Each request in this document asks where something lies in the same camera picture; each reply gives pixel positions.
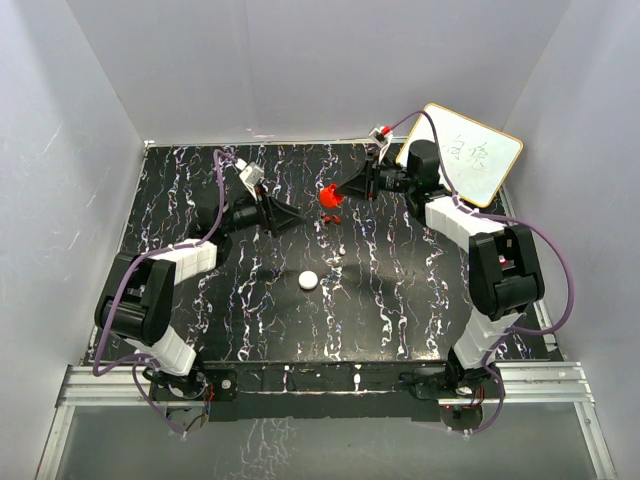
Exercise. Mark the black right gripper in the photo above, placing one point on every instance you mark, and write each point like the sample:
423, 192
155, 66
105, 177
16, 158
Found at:
365, 183

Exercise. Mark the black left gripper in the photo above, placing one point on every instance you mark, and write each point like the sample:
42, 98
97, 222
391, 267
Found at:
284, 218

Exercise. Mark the orange charging case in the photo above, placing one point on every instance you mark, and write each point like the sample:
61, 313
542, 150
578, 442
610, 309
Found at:
329, 197

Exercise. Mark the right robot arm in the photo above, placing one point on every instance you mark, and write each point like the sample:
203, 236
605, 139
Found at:
504, 275

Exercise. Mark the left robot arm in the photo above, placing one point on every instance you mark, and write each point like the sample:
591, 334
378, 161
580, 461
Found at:
137, 300

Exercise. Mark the white round charging case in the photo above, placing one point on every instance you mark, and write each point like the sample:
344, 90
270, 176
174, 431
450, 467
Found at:
308, 280

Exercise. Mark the yellow framed whiteboard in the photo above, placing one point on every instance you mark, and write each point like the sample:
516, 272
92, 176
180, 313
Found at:
477, 158

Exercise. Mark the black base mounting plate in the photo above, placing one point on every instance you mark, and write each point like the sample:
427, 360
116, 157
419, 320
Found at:
338, 390

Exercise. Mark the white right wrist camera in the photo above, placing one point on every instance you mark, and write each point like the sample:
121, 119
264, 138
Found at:
382, 137

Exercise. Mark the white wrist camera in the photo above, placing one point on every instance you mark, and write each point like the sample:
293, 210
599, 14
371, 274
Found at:
250, 174
382, 137

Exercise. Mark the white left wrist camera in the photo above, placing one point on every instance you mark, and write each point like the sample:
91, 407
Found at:
250, 174

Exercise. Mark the aluminium frame rail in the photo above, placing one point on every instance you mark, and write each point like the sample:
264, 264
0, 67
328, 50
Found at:
327, 421

